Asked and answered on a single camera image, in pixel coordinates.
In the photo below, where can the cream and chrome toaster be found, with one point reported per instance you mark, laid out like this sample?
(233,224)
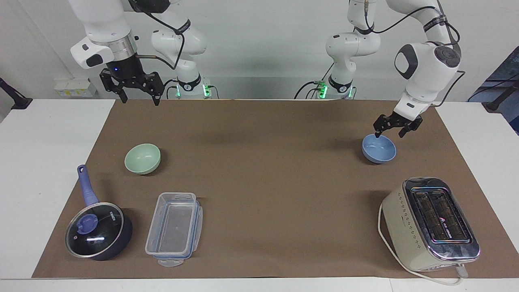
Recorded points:
(409,227)

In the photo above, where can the green bowl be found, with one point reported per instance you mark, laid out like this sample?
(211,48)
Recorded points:
(142,159)

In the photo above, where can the glass lid with blue knob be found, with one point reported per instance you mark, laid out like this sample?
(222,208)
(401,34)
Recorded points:
(95,229)

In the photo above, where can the black stand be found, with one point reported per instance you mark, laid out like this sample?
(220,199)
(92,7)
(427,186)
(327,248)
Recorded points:
(500,99)
(14,99)

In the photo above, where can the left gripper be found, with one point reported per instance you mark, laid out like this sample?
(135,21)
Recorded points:
(406,121)

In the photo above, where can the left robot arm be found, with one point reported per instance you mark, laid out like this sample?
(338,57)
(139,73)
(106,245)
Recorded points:
(425,69)

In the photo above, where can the clear plastic container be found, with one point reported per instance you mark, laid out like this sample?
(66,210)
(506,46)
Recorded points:
(174,229)

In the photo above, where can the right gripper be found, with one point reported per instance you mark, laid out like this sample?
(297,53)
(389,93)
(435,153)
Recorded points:
(123,69)

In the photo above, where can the blue bowl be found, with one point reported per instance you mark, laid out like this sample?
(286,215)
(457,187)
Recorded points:
(379,149)

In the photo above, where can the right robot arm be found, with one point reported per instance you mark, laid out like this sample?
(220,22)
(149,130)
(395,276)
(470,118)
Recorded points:
(101,20)

